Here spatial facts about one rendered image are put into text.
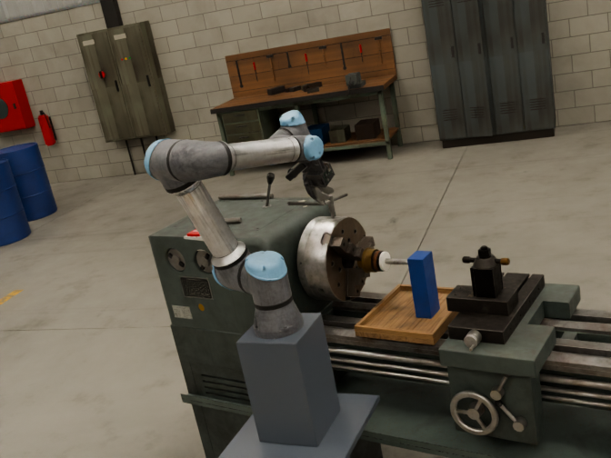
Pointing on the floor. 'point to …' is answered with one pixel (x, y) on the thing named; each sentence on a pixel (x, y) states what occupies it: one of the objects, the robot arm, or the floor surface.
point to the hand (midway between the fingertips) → (321, 201)
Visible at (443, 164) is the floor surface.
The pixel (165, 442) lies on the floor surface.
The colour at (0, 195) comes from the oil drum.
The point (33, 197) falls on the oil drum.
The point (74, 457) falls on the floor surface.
